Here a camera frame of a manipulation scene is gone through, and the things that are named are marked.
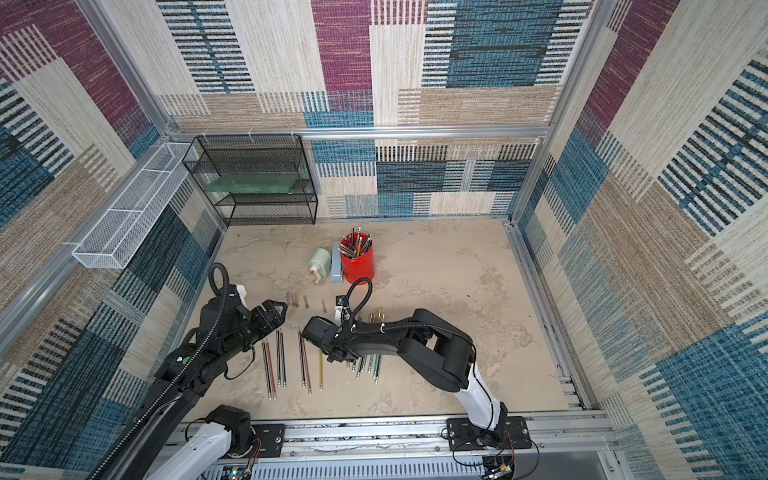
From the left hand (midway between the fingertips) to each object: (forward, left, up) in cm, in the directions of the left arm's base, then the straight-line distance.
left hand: (280, 311), depth 76 cm
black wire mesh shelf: (+52, +15, +12) cm, 56 cm away
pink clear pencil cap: (+14, +5, -18) cm, 23 cm away
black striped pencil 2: (-7, +4, -18) cm, 19 cm away
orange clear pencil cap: (+14, +3, -18) cm, 23 cm away
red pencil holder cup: (+21, -18, -5) cm, 28 cm away
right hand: (+2, -16, -19) cm, 25 cm away
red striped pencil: (-13, +4, -18) cm, 22 cm away
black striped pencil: (-8, +7, -18) cm, 21 cm away
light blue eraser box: (+21, -11, -12) cm, 26 cm away
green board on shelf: (+39, +14, +10) cm, 43 cm away
